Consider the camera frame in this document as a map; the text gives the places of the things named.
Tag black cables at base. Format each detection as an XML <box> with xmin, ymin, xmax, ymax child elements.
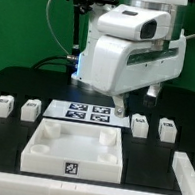
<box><xmin>31</xmin><ymin>51</ymin><xmax>79</xmax><ymax>76</ymax></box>

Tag white marker sheet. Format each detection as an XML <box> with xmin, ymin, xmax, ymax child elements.
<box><xmin>43</xmin><ymin>99</ymin><xmax>130</xmax><ymax>127</ymax></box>

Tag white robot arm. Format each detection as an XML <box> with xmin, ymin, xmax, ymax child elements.
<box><xmin>72</xmin><ymin>0</ymin><xmax>188</xmax><ymax>117</ymax></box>

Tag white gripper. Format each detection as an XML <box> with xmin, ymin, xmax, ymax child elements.
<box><xmin>91</xmin><ymin>4</ymin><xmax>186</xmax><ymax>118</ymax></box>

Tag white square table top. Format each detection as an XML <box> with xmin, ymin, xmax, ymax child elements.
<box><xmin>20</xmin><ymin>118</ymin><xmax>123</xmax><ymax>184</ymax></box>

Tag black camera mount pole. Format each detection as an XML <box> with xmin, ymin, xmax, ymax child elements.
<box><xmin>67</xmin><ymin>0</ymin><xmax>92</xmax><ymax>56</ymax></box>

